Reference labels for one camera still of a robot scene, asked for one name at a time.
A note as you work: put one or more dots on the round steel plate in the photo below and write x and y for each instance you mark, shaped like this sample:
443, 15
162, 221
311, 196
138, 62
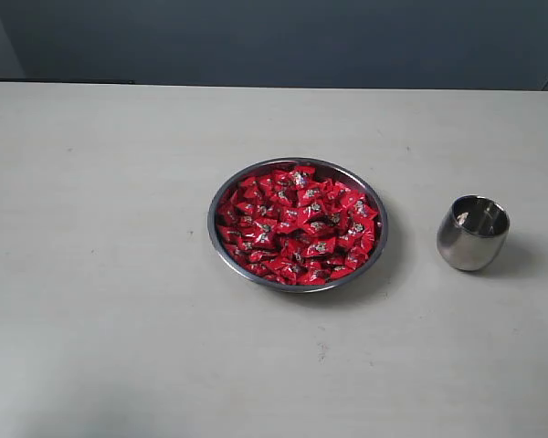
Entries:
297, 288

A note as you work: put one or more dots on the pile of red candies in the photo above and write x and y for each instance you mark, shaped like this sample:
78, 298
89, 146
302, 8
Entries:
297, 228

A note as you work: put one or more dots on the steel cup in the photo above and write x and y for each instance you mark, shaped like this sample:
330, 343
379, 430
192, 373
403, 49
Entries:
472, 232

